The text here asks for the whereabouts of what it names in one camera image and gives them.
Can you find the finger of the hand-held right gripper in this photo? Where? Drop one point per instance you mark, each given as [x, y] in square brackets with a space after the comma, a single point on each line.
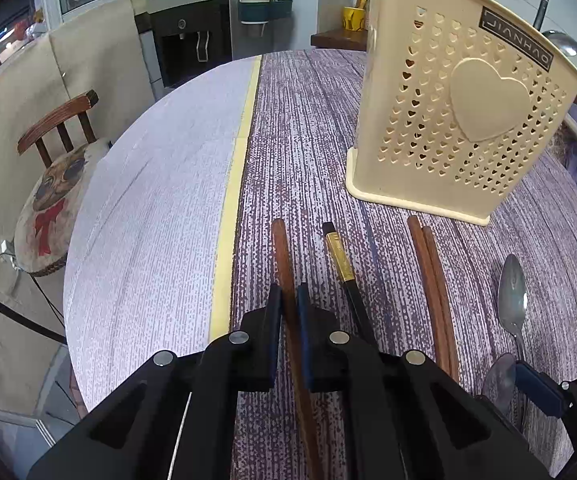
[538, 387]

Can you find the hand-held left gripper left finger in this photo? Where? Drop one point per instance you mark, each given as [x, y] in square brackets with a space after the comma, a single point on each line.
[263, 350]

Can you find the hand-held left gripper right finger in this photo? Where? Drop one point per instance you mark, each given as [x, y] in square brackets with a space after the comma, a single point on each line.
[304, 332]

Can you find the metal spoon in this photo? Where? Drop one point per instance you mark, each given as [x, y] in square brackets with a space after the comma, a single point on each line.
[562, 42]
[498, 382]
[512, 292]

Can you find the black chopstick with gold band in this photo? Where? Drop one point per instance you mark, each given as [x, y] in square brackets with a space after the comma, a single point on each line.
[341, 265]
[542, 7]

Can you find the cream perforated utensil holder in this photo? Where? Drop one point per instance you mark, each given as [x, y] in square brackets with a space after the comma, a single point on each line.
[443, 110]

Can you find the yellow mug with utensils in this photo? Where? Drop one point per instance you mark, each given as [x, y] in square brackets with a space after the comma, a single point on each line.
[353, 20]

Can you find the round table with purple cloth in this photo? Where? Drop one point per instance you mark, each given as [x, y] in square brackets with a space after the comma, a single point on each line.
[168, 210]

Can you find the round printed seat cushion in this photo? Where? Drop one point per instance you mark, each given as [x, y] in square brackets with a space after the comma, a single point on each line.
[48, 210]

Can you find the white power strip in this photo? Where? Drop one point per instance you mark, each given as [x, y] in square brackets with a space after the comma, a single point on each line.
[7, 255]

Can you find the water dispenser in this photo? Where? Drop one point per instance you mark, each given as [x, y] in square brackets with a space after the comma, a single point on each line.
[193, 25]

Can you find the beige wall cloth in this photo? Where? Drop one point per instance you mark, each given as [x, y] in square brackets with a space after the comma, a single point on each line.
[8, 110]

